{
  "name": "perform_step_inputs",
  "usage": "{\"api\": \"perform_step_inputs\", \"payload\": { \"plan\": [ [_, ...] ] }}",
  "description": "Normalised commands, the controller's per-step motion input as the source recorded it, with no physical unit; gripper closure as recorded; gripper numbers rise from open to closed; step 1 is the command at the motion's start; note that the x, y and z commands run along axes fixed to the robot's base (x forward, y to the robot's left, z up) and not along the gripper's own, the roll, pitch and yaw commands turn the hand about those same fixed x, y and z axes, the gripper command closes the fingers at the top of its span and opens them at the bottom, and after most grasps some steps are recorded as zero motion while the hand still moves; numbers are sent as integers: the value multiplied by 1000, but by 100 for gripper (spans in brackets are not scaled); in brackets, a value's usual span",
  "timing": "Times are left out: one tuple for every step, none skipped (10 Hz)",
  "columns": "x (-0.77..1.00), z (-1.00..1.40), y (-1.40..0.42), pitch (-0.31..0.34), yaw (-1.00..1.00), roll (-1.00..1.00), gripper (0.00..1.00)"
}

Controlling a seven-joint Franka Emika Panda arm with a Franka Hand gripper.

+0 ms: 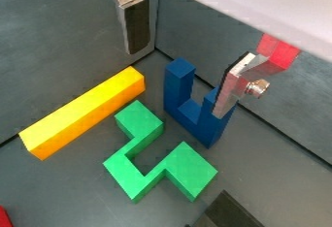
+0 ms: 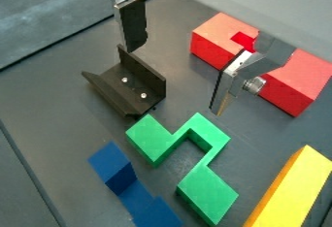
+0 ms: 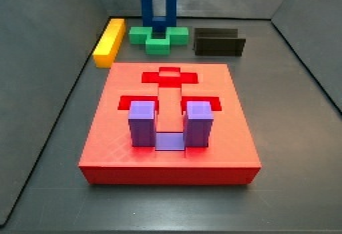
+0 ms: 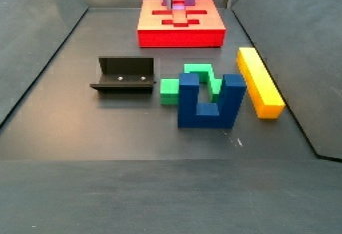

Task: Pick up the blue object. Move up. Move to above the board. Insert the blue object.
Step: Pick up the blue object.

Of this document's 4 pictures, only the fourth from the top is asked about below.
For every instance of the blue U-shaped block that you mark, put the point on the blue U-shaped block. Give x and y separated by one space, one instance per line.
210 115

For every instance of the yellow long bar block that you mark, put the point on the yellow long bar block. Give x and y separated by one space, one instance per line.
266 98

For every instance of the green stepped block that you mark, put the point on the green stepped block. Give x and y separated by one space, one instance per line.
170 84

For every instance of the red slotted board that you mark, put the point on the red slotted board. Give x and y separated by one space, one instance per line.
188 27

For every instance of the black angle bracket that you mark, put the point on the black angle bracket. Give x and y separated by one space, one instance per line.
124 72

